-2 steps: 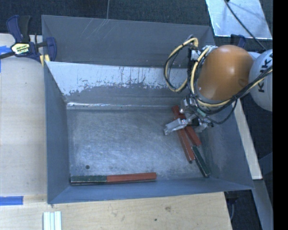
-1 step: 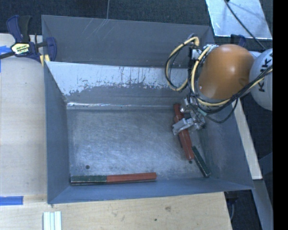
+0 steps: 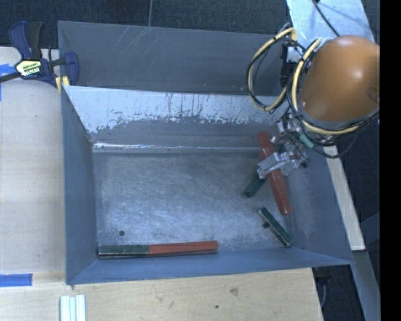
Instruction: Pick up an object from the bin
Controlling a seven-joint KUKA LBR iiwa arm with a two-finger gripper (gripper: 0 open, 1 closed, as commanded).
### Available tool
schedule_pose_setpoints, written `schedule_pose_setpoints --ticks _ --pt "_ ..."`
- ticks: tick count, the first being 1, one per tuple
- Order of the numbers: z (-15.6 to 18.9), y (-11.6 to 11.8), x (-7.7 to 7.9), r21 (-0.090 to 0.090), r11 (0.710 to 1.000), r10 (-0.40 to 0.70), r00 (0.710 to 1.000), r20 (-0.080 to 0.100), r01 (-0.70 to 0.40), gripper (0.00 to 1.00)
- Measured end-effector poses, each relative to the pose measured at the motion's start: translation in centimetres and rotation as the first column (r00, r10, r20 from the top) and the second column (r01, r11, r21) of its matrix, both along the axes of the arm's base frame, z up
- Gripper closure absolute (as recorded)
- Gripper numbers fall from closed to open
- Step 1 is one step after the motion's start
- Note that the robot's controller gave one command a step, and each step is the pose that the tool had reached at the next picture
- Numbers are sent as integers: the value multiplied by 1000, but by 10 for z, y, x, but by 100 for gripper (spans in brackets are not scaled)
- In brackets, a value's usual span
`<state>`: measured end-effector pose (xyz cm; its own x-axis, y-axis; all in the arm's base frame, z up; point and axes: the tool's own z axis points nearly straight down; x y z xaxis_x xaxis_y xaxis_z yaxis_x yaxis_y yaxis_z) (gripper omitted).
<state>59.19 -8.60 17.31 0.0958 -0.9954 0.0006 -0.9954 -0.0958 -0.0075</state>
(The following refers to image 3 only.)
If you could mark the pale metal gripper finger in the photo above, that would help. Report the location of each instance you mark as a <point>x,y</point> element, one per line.
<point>278,169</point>
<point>269,161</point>

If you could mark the red-brown block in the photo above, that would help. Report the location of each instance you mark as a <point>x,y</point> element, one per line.
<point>280,196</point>
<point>183,248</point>

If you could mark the dark green flat block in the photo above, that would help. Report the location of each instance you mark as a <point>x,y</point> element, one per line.
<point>254,187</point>
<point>275,227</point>
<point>123,250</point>

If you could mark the grey metal bin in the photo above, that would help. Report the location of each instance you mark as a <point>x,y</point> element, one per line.
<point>173,192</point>

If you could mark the black cylinder on white bracket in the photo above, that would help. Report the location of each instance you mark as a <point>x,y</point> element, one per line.
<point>287,62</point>

